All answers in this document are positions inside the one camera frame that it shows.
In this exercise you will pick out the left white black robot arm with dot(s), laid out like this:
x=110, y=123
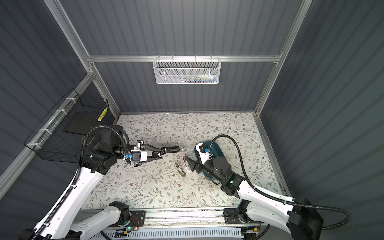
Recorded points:
x=102, y=147

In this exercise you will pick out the teal plastic tray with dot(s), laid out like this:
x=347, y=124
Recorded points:
x=215, y=152

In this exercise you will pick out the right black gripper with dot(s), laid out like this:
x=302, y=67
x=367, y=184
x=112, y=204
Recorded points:
x=194, y=164

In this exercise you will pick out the beige mini stapler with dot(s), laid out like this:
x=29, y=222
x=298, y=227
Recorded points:
x=180, y=170

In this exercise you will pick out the white slotted cable duct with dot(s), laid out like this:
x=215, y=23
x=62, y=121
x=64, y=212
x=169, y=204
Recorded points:
x=216, y=233

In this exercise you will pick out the black flat pad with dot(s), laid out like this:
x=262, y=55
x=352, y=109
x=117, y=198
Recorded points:
x=81, y=123

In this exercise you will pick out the white wire mesh basket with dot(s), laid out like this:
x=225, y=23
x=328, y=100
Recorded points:
x=187, y=73

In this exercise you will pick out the black wire basket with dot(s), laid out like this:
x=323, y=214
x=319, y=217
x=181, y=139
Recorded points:
x=60, y=138

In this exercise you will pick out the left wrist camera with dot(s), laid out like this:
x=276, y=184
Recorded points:
x=136, y=157

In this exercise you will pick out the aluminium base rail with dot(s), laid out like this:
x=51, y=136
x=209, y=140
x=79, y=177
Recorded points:
x=190, y=217

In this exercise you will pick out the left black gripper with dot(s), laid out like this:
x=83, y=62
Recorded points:
x=146, y=147

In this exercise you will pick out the black stapler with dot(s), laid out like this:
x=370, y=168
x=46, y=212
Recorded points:
x=158, y=152

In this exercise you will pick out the pink mini stapler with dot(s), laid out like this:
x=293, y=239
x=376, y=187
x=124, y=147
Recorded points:
x=189, y=164

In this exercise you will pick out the yellow marker pen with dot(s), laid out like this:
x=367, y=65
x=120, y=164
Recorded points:
x=102, y=115

